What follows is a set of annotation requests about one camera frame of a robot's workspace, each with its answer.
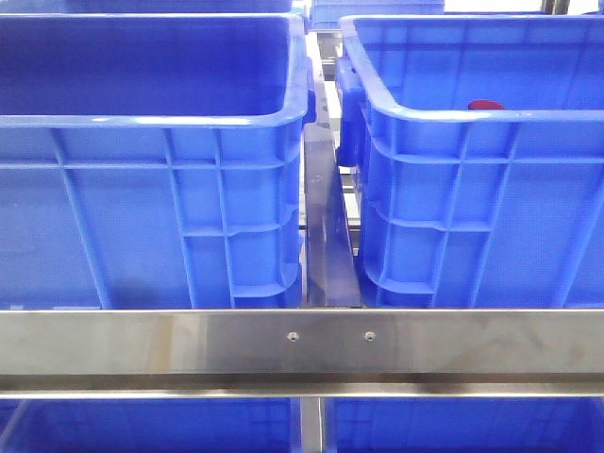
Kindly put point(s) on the stainless steel shelf rail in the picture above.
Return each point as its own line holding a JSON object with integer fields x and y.
{"x": 303, "y": 352}

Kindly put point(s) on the steel shelf divider bracket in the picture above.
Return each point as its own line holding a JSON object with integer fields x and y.
{"x": 332, "y": 281}

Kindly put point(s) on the lower left blue crate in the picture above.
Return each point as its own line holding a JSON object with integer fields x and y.
{"x": 154, "y": 425}

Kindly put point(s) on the blue front right target crate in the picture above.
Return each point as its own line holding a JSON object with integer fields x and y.
{"x": 476, "y": 209}

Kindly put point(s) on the blue front left crate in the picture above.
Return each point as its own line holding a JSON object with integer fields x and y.
{"x": 151, "y": 161}

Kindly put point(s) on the lower right blue crate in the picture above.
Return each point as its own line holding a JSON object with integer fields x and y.
{"x": 506, "y": 424}

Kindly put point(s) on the red button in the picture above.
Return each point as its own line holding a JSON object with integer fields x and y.
{"x": 485, "y": 104}

